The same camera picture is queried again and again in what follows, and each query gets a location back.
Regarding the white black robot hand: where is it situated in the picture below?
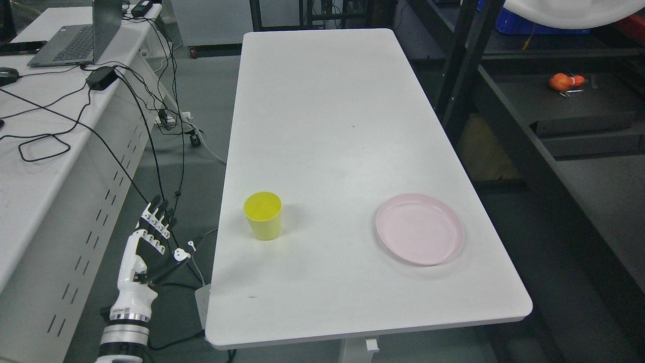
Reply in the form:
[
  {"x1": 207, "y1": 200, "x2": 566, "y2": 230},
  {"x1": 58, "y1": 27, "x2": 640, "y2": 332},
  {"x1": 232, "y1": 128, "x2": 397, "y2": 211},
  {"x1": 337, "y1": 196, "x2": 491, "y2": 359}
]
[{"x1": 109, "y1": 195, "x2": 195, "y2": 322}]

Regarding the yellow plastic cup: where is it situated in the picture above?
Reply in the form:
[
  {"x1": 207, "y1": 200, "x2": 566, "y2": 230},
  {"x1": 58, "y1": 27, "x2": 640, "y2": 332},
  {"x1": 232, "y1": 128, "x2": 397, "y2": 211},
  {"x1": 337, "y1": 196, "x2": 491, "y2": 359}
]
[{"x1": 243, "y1": 191, "x2": 283, "y2": 241}]

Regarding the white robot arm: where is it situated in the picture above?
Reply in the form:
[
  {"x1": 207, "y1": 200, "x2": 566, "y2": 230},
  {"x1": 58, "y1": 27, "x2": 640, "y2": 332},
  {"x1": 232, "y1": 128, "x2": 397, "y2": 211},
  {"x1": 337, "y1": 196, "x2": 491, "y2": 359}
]
[{"x1": 96, "y1": 319, "x2": 150, "y2": 362}]

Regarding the black metal shelf rack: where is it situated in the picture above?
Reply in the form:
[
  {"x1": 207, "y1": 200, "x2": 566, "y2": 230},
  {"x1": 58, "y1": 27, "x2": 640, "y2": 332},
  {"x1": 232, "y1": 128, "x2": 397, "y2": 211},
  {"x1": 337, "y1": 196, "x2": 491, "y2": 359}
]
[{"x1": 395, "y1": 1, "x2": 643, "y2": 362}]

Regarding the white side desk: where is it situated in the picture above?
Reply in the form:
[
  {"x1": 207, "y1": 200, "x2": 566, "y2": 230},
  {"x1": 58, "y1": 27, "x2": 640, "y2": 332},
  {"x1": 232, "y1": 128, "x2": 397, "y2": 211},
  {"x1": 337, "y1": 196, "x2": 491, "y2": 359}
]
[{"x1": 1, "y1": 19, "x2": 171, "y2": 362}]

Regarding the white power strip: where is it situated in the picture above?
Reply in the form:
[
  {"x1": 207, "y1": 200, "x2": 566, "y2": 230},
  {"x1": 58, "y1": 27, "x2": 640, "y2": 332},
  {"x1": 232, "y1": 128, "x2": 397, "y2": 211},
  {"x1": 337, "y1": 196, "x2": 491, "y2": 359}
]
[{"x1": 155, "y1": 110, "x2": 193, "y2": 130}]

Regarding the black power adapter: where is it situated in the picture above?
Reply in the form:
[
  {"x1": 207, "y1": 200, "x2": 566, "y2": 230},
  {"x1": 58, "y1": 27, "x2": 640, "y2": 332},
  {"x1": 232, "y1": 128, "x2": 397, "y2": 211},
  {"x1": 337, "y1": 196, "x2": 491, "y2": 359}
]
[
  {"x1": 85, "y1": 66, "x2": 117, "y2": 91},
  {"x1": 131, "y1": 0, "x2": 154, "y2": 19}
]

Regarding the grey laptop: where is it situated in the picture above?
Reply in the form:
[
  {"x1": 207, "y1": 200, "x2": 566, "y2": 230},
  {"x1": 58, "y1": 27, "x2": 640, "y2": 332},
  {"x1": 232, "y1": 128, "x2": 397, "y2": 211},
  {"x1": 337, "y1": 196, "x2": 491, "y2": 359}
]
[{"x1": 27, "y1": 1, "x2": 122, "y2": 68}]

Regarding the white height-adjustable table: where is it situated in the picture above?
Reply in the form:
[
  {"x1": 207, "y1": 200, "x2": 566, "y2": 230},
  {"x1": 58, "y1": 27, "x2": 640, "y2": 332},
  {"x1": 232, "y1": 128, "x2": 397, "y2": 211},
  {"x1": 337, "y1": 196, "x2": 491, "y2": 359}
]
[{"x1": 205, "y1": 28, "x2": 534, "y2": 362}]

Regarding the pink plastic plate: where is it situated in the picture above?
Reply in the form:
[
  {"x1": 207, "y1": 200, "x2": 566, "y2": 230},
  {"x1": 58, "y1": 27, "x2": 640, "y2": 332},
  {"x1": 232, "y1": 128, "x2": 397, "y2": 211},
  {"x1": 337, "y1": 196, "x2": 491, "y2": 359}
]
[{"x1": 375, "y1": 193, "x2": 465, "y2": 266}]

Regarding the orange toy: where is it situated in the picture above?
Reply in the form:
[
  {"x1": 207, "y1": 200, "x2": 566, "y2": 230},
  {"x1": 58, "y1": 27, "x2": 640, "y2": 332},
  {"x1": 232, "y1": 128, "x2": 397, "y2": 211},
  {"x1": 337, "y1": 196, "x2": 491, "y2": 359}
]
[{"x1": 548, "y1": 72, "x2": 586, "y2": 92}]

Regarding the black looped cable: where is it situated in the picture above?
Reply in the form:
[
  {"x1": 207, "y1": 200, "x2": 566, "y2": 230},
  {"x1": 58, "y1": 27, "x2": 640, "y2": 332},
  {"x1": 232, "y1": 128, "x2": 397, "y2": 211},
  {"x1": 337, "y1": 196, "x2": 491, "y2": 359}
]
[{"x1": 0, "y1": 86, "x2": 152, "y2": 202}]

